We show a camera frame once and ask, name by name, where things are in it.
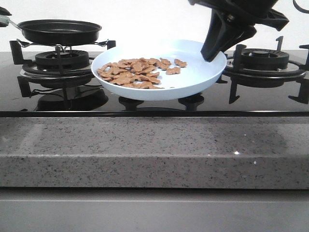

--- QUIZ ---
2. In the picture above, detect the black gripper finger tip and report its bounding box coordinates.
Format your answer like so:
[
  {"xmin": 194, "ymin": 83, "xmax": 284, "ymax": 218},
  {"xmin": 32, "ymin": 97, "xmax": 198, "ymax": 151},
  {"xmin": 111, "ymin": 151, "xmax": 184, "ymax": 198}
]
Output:
[{"xmin": 0, "ymin": 7, "xmax": 12, "ymax": 16}]

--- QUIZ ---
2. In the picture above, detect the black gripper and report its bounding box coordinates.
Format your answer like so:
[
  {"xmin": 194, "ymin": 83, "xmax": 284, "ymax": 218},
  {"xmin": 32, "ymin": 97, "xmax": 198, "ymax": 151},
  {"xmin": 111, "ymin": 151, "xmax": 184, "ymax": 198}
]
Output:
[{"xmin": 189, "ymin": 0, "xmax": 289, "ymax": 62}]

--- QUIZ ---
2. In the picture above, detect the black frying pan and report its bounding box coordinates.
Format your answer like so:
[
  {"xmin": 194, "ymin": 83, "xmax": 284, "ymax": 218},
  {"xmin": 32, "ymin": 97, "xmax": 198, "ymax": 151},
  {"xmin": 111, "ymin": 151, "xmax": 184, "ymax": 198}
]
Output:
[{"xmin": 0, "ymin": 15, "xmax": 102, "ymax": 46}]

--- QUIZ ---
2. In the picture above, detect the light blue plate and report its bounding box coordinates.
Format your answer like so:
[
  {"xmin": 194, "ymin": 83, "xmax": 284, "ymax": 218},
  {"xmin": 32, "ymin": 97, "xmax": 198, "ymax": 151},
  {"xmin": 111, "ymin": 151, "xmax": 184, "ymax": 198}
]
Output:
[{"xmin": 91, "ymin": 39, "xmax": 226, "ymax": 101}]

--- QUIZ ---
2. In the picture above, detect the brown meat pieces pile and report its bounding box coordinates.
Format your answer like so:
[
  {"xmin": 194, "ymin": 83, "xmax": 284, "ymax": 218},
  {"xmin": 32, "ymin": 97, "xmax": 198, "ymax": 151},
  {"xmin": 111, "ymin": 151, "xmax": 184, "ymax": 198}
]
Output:
[{"xmin": 96, "ymin": 58, "xmax": 187, "ymax": 89}]

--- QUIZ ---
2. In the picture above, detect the right black gas burner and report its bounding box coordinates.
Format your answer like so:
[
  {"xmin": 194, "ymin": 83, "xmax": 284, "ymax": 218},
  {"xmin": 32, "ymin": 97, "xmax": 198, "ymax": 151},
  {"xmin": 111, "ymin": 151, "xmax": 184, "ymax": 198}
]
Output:
[{"xmin": 240, "ymin": 48, "xmax": 290, "ymax": 71}]

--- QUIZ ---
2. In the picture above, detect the black gas burner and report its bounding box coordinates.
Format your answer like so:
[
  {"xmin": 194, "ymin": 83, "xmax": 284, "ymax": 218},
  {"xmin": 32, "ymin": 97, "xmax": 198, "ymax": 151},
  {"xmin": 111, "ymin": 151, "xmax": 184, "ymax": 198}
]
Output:
[
  {"xmin": 35, "ymin": 50, "xmax": 89, "ymax": 71},
  {"xmin": 240, "ymin": 48, "xmax": 290, "ymax": 71}
]

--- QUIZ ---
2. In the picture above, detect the right black pan support grate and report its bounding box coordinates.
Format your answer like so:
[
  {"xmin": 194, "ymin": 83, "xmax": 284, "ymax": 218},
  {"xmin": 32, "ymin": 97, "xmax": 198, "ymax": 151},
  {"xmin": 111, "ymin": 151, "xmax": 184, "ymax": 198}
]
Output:
[{"xmin": 223, "ymin": 36, "xmax": 309, "ymax": 104}]

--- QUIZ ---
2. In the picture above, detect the black pan support grate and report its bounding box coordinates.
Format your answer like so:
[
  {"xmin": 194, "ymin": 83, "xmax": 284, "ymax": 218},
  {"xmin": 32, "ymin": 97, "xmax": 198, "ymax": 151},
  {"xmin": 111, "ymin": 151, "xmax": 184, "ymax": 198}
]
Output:
[
  {"xmin": 9, "ymin": 40, "xmax": 116, "ymax": 99},
  {"xmin": 223, "ymin": 36, "xmax": 309, "ymax": 104}
]

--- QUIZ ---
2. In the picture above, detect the left black gas burner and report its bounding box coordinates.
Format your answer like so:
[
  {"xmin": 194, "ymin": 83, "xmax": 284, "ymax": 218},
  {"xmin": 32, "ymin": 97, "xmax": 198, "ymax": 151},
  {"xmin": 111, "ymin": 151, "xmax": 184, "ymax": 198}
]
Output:
[{"xmin": 35, "ymin": 50, "xmax": 89, "ymax": 71}]

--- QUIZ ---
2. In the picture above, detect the left black pan support grate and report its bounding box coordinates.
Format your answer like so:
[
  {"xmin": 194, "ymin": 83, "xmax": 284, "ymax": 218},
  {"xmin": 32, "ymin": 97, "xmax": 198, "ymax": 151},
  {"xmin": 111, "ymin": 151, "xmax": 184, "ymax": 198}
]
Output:
[{"xmin": 9, "ymin": 40, "xmax": 116, "ymax": 99}]

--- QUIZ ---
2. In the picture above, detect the black glass cooktop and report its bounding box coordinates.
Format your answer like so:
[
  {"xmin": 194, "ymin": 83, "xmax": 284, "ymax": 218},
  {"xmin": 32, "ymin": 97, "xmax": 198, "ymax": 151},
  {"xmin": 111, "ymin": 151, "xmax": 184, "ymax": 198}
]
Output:
[{"xmin": 0, "ymin": 52, "xmax": 309, "ymax": 117}]

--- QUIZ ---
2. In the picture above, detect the grey cabinet front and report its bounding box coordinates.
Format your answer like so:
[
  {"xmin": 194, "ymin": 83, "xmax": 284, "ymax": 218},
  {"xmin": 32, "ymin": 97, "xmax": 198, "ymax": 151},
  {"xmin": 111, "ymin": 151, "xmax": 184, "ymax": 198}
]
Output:
[{"xmin": 0, "ymin": 188, "xmax": 309, "ymax": 232}]

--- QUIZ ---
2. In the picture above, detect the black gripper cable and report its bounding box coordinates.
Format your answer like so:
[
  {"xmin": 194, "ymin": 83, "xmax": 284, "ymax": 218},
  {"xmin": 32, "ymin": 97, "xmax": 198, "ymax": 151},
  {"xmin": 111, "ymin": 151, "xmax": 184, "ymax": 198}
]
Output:
[{"xmin": 293, "ymin": 0, "xmax": 309, "ymax": 13}]

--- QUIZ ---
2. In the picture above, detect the small wire pan support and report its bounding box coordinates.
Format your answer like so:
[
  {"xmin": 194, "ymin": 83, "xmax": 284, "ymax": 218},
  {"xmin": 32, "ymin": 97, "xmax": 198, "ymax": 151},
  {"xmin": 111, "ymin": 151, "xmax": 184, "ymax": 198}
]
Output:
[{"xmin": 15, "ymin": 39, "xmax": 116, "ymax": 52}]

